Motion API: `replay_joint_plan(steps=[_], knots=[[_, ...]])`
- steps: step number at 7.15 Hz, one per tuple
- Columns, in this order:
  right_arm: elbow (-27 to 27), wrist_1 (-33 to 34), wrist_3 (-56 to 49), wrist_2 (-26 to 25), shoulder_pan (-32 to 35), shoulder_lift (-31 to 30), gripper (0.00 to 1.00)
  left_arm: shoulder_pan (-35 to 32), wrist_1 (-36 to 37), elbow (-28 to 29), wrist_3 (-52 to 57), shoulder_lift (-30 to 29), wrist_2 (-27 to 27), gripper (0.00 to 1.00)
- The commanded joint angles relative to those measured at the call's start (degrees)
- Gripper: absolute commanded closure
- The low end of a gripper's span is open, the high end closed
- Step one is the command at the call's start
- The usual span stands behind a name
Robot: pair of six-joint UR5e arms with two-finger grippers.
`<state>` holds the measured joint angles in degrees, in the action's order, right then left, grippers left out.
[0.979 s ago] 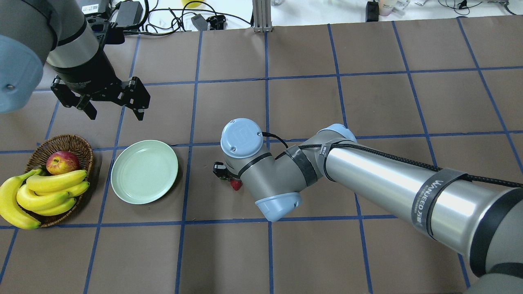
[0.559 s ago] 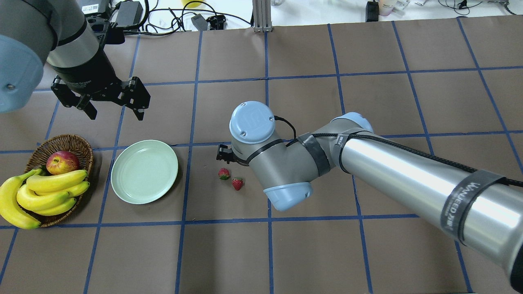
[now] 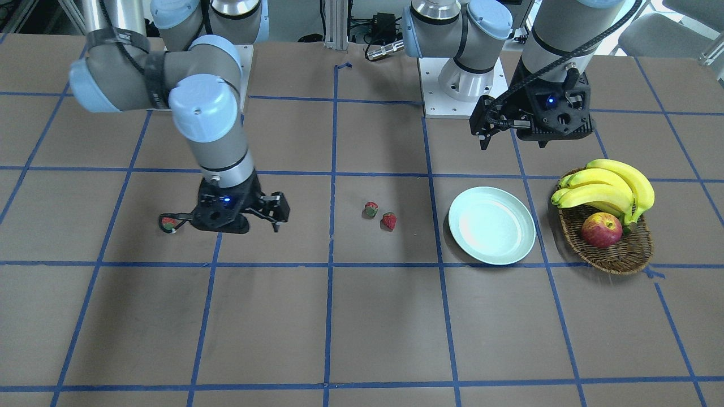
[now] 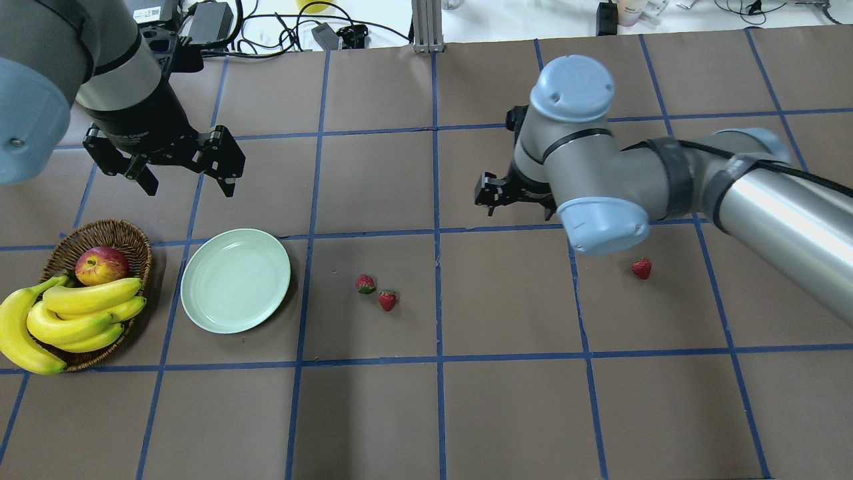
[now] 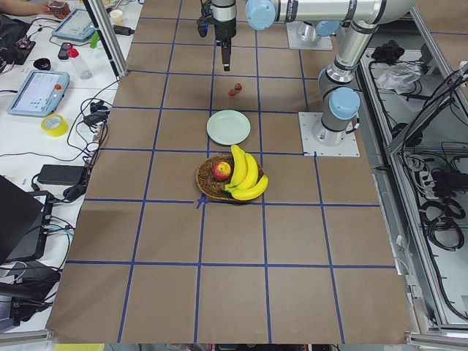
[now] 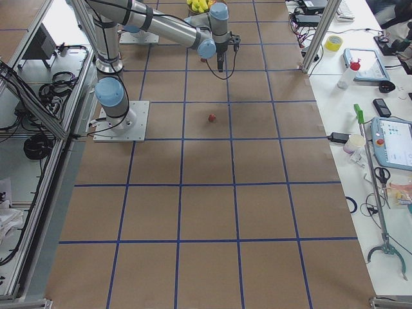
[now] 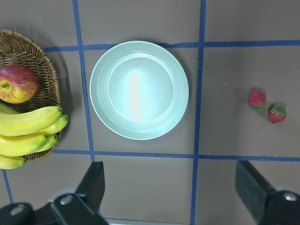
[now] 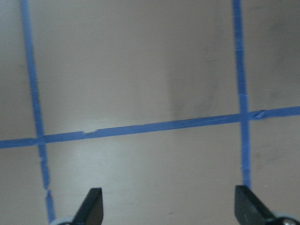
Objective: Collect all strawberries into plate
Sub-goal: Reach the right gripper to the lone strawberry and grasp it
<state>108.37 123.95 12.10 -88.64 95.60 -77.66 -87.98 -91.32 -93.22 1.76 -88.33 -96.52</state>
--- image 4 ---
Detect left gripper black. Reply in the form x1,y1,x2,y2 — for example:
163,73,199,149
82,86,246,198

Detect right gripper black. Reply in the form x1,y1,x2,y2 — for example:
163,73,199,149
473,105,558,221

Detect red strawberry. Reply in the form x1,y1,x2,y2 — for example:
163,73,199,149
630,257,652,280
355,274,376,295
377,289,397,312

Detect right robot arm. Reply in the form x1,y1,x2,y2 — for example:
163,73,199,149
473,55,852,324

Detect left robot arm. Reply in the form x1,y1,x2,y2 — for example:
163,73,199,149
1,1,246,197

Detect light green plate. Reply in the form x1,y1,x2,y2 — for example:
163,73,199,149
180,229,291,334

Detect red yellow apple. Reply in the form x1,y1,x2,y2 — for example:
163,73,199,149
74,246,131,286

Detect brown wicker basket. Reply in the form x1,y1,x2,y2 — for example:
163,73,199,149
25,219,153,373

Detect black power brick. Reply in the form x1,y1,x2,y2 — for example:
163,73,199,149
184,1,235,49

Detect yellow banana bunch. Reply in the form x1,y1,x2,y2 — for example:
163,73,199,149
1,276,147,375

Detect black power adapter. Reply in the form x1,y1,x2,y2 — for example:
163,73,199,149
595,1,618,37

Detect aluminium frame post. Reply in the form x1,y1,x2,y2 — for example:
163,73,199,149
411,1,446,53

